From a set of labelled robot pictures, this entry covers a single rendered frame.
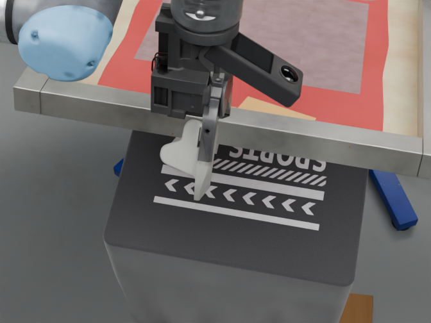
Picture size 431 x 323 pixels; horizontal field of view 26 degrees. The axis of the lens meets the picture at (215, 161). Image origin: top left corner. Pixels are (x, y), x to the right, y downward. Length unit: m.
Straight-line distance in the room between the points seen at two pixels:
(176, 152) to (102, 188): 1.77
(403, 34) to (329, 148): 0.40
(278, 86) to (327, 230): 0.70
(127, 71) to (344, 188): 0.52
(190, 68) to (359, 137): 0.30
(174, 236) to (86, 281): 1.04
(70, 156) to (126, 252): 1.22
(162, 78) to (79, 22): 0.20
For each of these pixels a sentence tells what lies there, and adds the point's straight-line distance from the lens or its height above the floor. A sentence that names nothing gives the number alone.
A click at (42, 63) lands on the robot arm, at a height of 1.76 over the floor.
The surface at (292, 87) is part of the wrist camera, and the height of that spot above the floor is 1.61.
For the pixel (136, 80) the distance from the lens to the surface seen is 1.36.
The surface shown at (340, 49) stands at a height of 1.26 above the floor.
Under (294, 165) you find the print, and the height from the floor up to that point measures 0.95.
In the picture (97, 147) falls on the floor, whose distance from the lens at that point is 2.88.
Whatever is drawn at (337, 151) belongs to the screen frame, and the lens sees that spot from 1.22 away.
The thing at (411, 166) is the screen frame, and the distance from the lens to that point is 1.23.
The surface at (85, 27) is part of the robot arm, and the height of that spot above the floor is 1.79.
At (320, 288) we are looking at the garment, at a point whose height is 0.92.
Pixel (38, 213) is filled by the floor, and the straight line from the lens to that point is 2.79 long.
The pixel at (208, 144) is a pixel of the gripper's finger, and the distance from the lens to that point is 1.01.
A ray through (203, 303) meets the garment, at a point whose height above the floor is 0.73.
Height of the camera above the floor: 2.44
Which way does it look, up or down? 60 degrees down
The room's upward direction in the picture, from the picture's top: straight up
